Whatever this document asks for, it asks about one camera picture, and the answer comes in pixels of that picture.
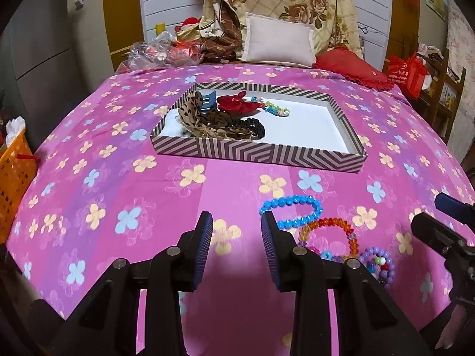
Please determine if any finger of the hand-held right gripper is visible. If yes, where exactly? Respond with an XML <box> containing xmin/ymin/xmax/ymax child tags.
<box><xmin>410</xmin><ymin>212</ymin><xmax>475</xmax><ymax>260</ymax></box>
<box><xmin>434</xmin><ymin>193</ymin><xmax>475</xmax><ymax>227</ymax></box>

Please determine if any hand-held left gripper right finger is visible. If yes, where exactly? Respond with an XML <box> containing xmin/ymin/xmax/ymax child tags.
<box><xmin>260</xmin><ymin>211</ymin><xmax>433</xmax><ymax>356</ymax></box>

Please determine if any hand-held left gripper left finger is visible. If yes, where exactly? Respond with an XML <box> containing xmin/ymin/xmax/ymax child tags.
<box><xmin>56</xmin><ymin>211</ymin><xmax>214</xmax><ymax>356</ymax></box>

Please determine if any blue bead bracelet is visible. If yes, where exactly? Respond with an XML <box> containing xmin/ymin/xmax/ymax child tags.
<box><xmin>259</xmin><ymin>195</ymin><xmax>323</xmax><ymax>230</ymax></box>

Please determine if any cyan and pink bead bracelet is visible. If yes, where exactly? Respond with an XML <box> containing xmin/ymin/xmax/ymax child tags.
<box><xmin>297</xmin><ymin>241</ymin><xmax>346</xmax><ymax>264</ymax></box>

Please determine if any purple bead bracelet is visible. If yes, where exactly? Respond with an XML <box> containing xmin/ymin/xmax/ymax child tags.
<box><xmin>358</xmin><ymin>247</ymin><xmax>396</xmax><ymax>290</ymax></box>

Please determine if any orange rainbow bead bracelet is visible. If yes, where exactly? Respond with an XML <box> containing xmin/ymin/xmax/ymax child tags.
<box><xmin>299</xmin><ymin>217</ymin><xmax>359</xmax><ymax>258</ymax></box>

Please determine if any leopard print scrunchie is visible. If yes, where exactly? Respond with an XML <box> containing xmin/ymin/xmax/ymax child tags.
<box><xmin>191</xmin><ymin>125</ymin><xmax>257</xmax><ymax>141</ymax></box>

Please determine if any black scrunchie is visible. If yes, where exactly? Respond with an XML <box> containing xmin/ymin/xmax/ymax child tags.
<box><xmin>232</xmin><ymin>117</ymin><xmax>266</xmax><ymax>141</ymax></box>

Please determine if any dark brown dotted scrunchie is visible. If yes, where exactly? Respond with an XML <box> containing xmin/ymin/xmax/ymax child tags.
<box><xmin>200</xmin><ymin>110</ymin><xmax>234</xmax><ymax>128</ymax></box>

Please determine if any striped cardboard tray box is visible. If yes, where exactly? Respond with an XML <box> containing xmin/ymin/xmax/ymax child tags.
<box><xmin>149</xmin><ymin>82</ymin><xmax>368</xmax><ymax>174</ymax></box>

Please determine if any beige polka dot scrunchie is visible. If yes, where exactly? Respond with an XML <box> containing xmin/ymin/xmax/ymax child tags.
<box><xmin>176</xmin><ymin>91</ymin><xmax>205</xmax><ymax>134</ymax></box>

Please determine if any pastel mixed bead bracelet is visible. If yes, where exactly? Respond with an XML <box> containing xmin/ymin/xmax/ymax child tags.
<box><xmin>250</xmin><ymin>96</ymin><xmax>291</xmax><ymax>117</ymax></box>

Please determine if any red scrunchie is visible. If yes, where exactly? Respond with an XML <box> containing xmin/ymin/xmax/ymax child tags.
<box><xmin>216</xmin><ymin>91</ymin><xmax>265</xmax><ymax>116</ymax></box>

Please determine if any blue hair claw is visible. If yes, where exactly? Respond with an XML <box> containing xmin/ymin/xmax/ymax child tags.
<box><xmin>195</xmin><ymin>90</ymin><xmax>218</xmax><ymax>115</ymax></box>

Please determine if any person's right hand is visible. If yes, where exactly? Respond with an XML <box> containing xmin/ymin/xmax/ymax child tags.
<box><xmin>438</xmin><ymin>302</ymin><xmax>475</xmax><ymax>351</ymax></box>

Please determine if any wooden chair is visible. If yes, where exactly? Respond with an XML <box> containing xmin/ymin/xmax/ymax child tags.
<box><xmin>403</xmin><ymin>33</ymin><xmax>467</xmax><ymax>143</ymax></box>

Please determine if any red shopping bag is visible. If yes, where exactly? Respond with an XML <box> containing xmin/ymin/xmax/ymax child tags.
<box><xmin>385</xmin><ymin>53</ymin><xmax>428</xmax><ymax>100</ymax></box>

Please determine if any red ruffled pillow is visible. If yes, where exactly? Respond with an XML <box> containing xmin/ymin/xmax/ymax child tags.
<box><xmin>313</xmin><ymin>47</ymin><xmax>398</xmax><ymax>90</ymax></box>

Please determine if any orange plastic basket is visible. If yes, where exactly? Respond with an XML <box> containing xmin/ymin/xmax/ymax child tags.
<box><xmin>0</xmin><ymin>130</ymin><xmax>39</xmax><ymax>243</ymax></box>

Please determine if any brown patterned quilt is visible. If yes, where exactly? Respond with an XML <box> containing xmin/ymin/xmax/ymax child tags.
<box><xmin>198</xmin><ymin>0</ymin><xmax>246</xmax><ymax>63</ymax></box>

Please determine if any pile of clear plastic wrapping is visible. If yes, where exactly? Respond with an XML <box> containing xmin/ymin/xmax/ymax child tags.
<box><xmin>121</xmin><ymin>31</ymin><xmax>205</xmax><ymax>71</ymax></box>

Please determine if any grey white pillow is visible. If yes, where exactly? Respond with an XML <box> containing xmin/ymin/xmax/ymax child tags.
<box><xmin>240</xmin><ymin>13</ymin><xmax>317</xmax><ymax>68</ymax></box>

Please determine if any red plush toy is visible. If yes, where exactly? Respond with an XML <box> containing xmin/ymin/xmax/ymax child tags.
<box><xmin>174</xmin><ymin>17</ymin><xmax>203</xmax><ymax>41</ymax></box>

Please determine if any white crumpled plastic bag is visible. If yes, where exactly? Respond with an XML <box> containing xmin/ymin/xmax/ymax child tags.
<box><xmin>4</xmin><ymin>117</ymin><xmax>26</xmax><ymax>145</ymax></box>

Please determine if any brown wooden door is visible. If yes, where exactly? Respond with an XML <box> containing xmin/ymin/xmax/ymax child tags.
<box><xmin>102</xmin><ymin>0</ymin><xmax>145</xmax><ymax>73</ymax></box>

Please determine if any white slatted headboard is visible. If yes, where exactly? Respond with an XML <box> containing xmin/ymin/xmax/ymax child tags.
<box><xmin>139</xmin><ymin>0</ymin><xmax>394</xmax><ymax>71</ymax></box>

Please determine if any grey refrigerator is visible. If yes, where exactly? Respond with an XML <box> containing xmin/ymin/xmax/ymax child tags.
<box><xmin>0</xmin><ymin>0</ymin><xmax>112</xmax><ymax>156</ymax></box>

